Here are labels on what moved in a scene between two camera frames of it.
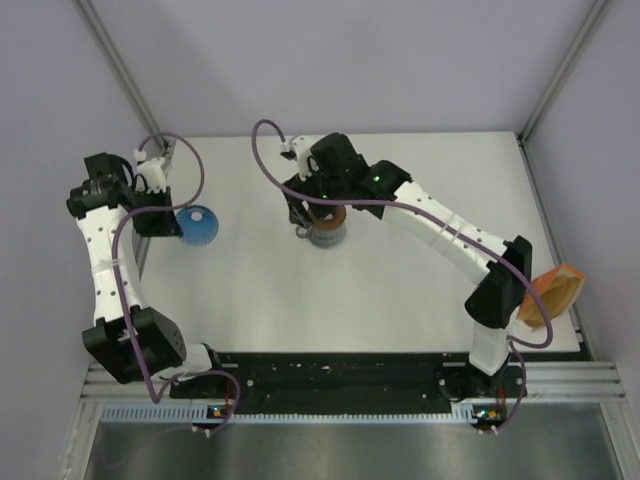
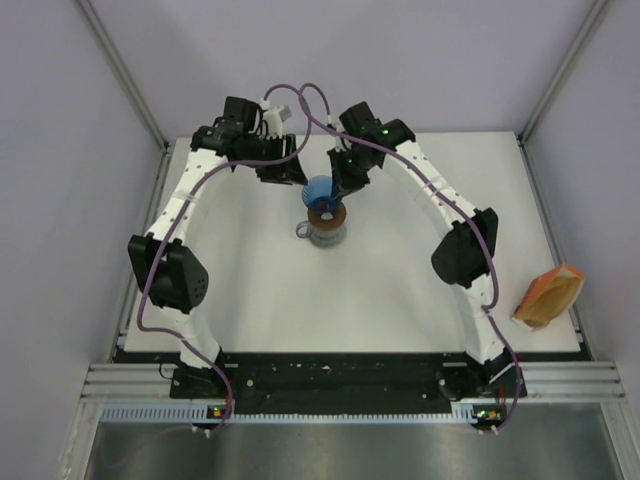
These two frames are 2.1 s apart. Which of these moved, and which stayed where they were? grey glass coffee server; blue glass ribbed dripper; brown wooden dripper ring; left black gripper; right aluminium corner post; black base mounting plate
Moved: left black gripper; blue glass ribbed dripper
Stayed: right aluminium corner post; grey glass coffee server; brown wooden dripper ring; black base mounting plate
